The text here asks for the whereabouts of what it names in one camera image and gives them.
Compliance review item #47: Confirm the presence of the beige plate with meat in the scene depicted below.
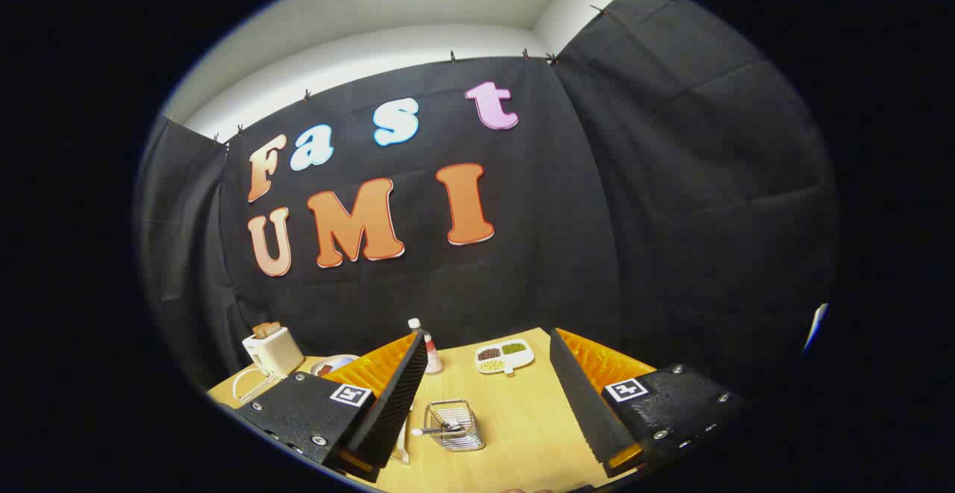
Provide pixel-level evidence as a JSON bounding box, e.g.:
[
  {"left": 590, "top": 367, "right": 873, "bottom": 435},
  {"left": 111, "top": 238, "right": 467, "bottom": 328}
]
[{"left": 312, "top": 354, "right": 360, "bottom": 377}]

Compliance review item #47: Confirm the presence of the metal wire basket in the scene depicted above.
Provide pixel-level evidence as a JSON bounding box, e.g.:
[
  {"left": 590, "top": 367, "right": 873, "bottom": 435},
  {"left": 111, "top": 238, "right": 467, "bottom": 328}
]
[{"left": 424, "top": 400, "right": 486, "bottom": 452}]

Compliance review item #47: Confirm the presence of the white divided dish of beans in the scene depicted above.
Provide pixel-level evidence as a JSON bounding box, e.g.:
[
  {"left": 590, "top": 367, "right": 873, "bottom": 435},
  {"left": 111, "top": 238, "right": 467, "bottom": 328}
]
[{"left": 475, "top": 339, "right": 535, "bottom": 375}]

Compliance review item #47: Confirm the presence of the white dish rack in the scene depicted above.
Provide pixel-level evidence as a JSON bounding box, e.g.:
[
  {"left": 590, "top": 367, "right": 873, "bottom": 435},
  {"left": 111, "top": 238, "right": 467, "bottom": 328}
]
[{"left": 233, "top": 365, "right": 413, "bottom": 465}]

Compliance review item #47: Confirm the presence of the clear bottle with red label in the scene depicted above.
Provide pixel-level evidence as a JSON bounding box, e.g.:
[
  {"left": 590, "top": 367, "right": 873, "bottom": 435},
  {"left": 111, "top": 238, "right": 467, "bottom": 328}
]
[{"left": 408, "top": 318, "right": 443, "bottom": 374}]

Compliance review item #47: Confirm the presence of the white toaster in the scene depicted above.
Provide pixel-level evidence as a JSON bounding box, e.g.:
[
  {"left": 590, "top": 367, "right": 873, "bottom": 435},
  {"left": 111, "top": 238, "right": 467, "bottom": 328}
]
[{"left": 242, "top": 327, "right": 304, "bottom": 379}]

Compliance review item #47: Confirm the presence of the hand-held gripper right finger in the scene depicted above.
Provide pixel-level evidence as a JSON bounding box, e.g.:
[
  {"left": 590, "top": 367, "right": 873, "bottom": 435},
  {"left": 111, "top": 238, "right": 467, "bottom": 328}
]
[{"left": 550, "top": 327, "right": 747, "bottom": 479}]

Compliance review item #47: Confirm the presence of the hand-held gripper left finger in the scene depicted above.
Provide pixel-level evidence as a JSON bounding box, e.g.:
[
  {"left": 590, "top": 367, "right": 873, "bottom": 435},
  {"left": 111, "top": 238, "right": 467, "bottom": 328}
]
[{"left": 233, "top": 331, "right": 430, "bottom": 483}]

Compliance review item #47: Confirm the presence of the black backdrop cloth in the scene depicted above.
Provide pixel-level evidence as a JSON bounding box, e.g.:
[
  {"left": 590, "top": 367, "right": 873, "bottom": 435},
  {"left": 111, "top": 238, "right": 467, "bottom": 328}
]
[{"left": 134, "top": 0, "right": 840, "bottom": 397}]

